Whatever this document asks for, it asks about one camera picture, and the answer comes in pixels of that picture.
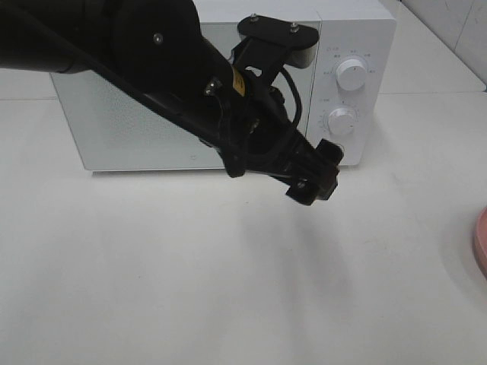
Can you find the round door release button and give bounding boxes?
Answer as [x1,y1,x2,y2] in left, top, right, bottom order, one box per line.
[339,144,345,160]

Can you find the white timer knob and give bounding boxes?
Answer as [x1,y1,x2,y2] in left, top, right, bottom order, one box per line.
[327,107,356,136]

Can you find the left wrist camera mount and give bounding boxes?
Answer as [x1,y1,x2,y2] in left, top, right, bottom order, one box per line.
[232,14,320,85]

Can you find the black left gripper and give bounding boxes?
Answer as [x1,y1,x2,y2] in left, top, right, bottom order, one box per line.
[201,68,342,205]

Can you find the pink plate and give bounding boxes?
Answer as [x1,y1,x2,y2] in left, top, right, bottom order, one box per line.
[472,208,486,278]

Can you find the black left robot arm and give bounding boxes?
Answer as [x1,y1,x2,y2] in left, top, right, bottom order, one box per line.
[1,1,343,205]

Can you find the white microwave door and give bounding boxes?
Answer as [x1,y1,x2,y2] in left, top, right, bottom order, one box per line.
[50,21,318,172]

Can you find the upper white power knob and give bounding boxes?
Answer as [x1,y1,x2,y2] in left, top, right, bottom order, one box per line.
[335,56,368,91]

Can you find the white microwave oven body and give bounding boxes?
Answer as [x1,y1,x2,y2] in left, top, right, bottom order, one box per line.
[49,0,399,176]

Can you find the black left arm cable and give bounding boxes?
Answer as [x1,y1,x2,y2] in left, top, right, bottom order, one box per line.
[0,7,305,179]

